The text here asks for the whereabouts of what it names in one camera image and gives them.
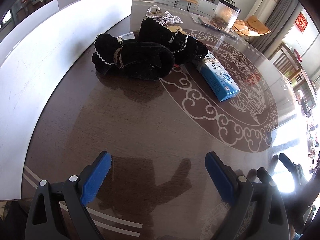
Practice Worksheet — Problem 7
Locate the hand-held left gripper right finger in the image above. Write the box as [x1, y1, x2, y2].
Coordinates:
[205, 151, 290, 240]

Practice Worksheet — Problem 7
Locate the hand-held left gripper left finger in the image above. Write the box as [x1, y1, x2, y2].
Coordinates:
[25, 151, 112, 240]

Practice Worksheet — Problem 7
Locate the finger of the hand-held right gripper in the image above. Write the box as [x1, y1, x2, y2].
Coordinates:
[279, 152, 304, 180]

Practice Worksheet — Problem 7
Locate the blue and white medicine box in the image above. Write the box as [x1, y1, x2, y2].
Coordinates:
[196, 51, 240, 102]

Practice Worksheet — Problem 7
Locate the long white cardboard box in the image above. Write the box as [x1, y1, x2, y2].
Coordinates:
[0, 0, 135, 202]

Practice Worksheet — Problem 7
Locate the beige hair tie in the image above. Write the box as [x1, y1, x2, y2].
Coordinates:
[114, 47, 125, 68]

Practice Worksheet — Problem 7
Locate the black velvet trimmed hair bow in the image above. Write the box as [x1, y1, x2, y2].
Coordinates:
[139, 19, 209, 64]
[91, 33, 175, 80]

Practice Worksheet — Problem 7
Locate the small clear bottle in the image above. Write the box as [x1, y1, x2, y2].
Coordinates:
[117, 31, 137, 42]

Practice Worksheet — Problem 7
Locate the tan cardboard piece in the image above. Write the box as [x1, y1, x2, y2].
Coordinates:
[166, 24, 187, 34]

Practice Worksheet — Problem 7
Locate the patterned brown desktop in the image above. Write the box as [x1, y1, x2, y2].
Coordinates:
[21, 0, 315, 240]

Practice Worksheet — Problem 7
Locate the wooden slat chair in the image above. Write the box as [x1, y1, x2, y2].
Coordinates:
[272, 42, 315, 105]

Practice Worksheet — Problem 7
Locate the grey curtain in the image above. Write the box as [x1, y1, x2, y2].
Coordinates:
[262, 0, 300, 60]

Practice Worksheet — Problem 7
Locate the orange lounge chair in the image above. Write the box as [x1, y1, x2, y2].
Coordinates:
[231, 20, 247, 33]
[244, 15, 272, 36]

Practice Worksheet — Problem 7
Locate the flat brown board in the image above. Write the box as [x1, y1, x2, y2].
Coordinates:
[190, 12, 238, 37]

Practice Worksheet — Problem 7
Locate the clear jar with dried contents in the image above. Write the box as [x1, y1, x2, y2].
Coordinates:
[210, 0, 242, 32]

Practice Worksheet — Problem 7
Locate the white floral air conditioner cover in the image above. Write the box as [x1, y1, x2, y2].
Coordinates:
[250, 0, 281, 24]

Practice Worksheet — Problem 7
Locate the silver glitter bow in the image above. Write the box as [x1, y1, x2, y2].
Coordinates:
[146, 10, 184, 27]

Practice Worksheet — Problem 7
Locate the clear hair claw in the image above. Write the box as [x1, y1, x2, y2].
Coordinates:
[147, 5, 163, 17]

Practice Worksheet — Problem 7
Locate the red wall hanging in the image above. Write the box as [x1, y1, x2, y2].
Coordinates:
[295, 14, 308, 33]

